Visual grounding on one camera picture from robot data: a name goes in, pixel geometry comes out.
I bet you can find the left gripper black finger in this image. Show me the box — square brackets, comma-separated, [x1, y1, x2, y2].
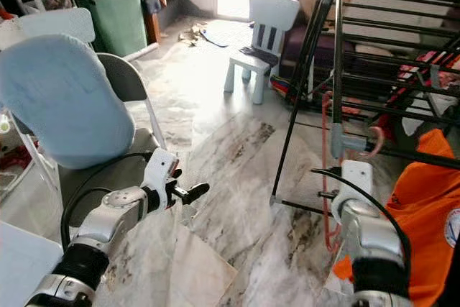
[175, 183, 211, 205]

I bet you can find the red plastic clothes hanger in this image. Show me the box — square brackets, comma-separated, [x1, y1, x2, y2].
[320, 91, 387, 254]

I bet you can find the orange shirt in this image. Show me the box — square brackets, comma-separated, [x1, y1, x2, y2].
[334, 129, 460, 307]

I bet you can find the grey white folding chair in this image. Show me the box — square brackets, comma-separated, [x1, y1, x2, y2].
[18, 52, 166, 229]

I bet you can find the black metal drying rack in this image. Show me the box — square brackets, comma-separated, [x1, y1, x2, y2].
[272, 0, 460, 218]

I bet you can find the grey folding table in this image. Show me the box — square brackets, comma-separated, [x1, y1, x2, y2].
[0, 221, 65, 307]

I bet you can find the dark grey cloth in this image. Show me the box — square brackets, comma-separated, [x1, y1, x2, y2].
[239, 45, 280, 65]

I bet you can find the brown sandal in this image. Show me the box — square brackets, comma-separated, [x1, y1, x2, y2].
[178, 25, 206, 43]

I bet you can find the blue white floor cloth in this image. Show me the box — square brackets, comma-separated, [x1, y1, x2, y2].
[201, 25, 232, 47]

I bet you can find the dark purple sofa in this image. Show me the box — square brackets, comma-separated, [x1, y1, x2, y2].
[280, 23, 339, 63]

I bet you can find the red patterned cloth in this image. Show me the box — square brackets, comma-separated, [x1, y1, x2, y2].
[399, 48, 460, 106]

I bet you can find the green storage bin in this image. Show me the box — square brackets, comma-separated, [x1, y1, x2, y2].
[90, 0, 150, 58]

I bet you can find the orange black stick vacuum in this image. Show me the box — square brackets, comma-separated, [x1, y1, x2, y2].
[135, 0, 166, 43]

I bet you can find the white plastic child chair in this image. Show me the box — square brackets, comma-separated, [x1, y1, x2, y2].
[223, 0, 301, 105]

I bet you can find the pale blue rounded board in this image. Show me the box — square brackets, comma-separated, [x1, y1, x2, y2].
[18, 6, 96, 43]

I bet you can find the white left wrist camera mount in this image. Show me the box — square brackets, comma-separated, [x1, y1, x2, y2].
[144, 147, 180, 200]

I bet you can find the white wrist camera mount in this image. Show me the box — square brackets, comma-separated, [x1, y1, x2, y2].
[338, 160, 374, 207]
[144, 147, 180, 200]

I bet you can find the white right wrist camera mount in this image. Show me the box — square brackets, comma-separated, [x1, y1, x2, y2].
[338, 160, 374, 207]

